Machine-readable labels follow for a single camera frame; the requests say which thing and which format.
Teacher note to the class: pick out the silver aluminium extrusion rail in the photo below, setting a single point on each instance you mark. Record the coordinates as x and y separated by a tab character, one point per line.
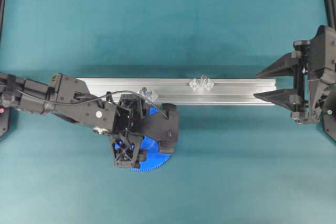
177	91

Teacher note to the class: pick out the large blue plastic gear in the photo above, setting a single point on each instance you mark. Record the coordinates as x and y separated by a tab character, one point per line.
154	159

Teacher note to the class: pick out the clear shaft bracket far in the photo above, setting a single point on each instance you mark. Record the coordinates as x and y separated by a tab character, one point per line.
206	83

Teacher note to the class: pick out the clear shaft bracket near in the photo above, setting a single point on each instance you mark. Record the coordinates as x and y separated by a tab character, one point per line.
151	95

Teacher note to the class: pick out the black idle gripper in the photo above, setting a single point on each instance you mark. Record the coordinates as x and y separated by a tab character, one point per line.
317	62

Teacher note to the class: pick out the clear shaft bracket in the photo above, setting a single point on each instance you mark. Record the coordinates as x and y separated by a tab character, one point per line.
151	95
206	83

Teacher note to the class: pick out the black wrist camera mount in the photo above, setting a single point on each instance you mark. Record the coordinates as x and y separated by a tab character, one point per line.
164	130

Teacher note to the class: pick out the black working gripper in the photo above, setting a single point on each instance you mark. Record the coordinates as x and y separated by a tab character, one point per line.
125	139

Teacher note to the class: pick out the black working robot arm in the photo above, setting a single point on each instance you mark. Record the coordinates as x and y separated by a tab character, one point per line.
70	99

